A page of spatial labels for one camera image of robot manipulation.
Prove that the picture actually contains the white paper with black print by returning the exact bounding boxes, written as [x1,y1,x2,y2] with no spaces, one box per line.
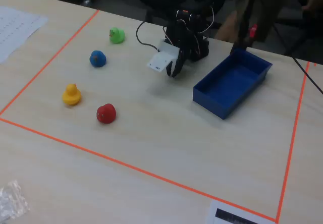
[204,200,277,224]

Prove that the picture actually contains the yellow rubber duck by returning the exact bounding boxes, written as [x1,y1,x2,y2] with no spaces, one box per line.
[62,83,82,106]

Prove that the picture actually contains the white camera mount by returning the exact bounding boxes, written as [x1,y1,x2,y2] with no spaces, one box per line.
[146,39,180,73]

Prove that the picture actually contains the long orange tape line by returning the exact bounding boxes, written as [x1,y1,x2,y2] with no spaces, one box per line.
[0,117,278,222]

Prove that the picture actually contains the white printed paper sheet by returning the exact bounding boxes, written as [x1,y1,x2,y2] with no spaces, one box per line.
[0,6,49,65]

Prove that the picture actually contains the green rubber duck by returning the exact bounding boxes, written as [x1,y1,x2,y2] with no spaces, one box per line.
[109,27,126,44]

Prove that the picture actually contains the thin black camera cable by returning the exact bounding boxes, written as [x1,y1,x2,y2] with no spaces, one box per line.
[136,21,159,52]

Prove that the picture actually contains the red clamp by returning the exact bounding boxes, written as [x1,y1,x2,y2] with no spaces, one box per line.
[248,24,258,39]

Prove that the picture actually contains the clear plastic bag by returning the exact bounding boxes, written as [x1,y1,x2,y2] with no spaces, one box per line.
[0,180,31,223]

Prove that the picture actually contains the blue plastic box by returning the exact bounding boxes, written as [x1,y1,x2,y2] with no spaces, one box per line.
[192,48,274,121]

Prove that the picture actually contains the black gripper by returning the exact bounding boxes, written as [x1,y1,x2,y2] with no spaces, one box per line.
[165,19,195,78]

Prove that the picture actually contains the person in khaki trousers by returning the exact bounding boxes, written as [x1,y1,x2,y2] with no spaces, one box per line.
[213,0,296,43]

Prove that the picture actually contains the blue rubber duck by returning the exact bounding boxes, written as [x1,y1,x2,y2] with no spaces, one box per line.
[89,50,107,68]

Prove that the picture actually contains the black tripod stand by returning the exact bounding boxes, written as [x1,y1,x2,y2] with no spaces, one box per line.
[230,0,260,56]

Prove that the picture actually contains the red rubber duck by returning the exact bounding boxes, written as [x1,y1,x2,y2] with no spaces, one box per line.
[96,103,117,124]

